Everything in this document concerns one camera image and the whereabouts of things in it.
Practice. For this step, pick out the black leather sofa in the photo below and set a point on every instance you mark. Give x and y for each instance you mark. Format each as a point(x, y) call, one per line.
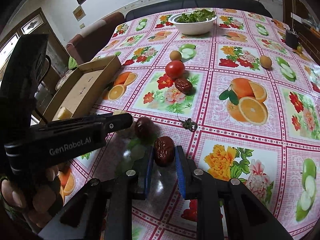
point(244, 5)

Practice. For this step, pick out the wrinkled red jujube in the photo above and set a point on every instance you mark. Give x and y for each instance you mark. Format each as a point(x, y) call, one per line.
point(183, 85)
point(164, 151)

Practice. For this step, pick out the brown armchair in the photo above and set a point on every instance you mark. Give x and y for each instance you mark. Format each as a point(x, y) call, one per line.
point(88, 42)

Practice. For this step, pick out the person's left hand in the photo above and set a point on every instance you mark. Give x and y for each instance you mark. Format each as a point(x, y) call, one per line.
point(39, 201)

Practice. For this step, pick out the wooden sideboard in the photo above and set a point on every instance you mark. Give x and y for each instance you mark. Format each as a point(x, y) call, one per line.
point(308, 38)

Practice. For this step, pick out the small metal key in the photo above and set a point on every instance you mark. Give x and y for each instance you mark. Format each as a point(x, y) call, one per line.
point(188, 124)

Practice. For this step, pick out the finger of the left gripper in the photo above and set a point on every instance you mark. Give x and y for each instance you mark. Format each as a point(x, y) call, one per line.
point(89, 126)

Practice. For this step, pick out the shallow cardboard box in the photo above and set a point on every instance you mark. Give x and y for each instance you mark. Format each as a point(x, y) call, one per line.
point(83, 88)

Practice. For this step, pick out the fruit pattern tablecloth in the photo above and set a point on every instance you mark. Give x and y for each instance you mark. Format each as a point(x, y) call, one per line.
point(255, 124)

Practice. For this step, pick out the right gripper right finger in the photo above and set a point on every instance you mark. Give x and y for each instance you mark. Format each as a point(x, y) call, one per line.
point(225, 209)

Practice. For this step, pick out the white salad bowl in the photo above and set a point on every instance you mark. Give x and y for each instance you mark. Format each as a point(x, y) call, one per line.
point(195, 22)

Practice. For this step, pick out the brown round longan fruit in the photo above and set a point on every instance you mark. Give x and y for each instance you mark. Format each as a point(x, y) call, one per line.
point(175, 55)

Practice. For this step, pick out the green cushion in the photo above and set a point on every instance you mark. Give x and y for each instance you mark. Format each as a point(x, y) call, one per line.
point(72, 63)

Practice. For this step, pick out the black cup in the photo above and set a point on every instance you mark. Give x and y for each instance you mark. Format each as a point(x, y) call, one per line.
point(291, 39)

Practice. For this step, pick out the red tomato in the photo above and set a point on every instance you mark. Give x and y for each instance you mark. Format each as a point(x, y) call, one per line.
point(175, 69)

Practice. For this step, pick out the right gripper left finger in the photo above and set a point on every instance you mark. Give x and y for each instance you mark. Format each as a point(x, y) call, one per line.
point(103, 207)

